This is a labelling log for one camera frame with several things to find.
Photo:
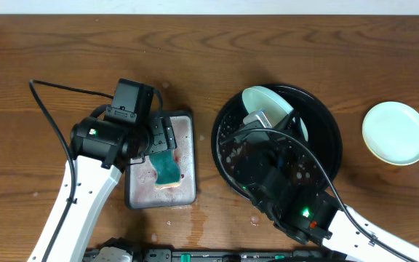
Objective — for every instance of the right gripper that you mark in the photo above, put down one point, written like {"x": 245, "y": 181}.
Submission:
{"x": 286, "y": 125}

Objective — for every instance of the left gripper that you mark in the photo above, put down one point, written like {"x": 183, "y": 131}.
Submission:
{"x": 166, "y": 134}

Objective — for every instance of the pale green plate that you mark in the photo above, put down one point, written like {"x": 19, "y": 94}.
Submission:
{"x": 391, "y": 132}
{"x": 267, "y": 108}

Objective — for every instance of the green scrubbing sponge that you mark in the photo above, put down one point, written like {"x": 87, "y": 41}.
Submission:
{"x": 167, "y": 171}

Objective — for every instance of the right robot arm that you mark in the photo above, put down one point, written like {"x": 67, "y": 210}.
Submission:
{"x": 282, "y": 177}

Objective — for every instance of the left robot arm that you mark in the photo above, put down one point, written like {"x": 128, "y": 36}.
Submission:
{"x": 102, "y": 146}

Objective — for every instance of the black rectangular soapy water tray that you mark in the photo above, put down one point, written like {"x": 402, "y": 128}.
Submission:
{"x": 140, "y": 190}

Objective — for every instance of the round black serving tray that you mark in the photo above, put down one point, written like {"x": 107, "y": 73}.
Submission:
{"x": 324, "y": 137}

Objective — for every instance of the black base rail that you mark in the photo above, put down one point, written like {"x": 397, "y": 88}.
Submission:
{"x": 120, "y": 250}

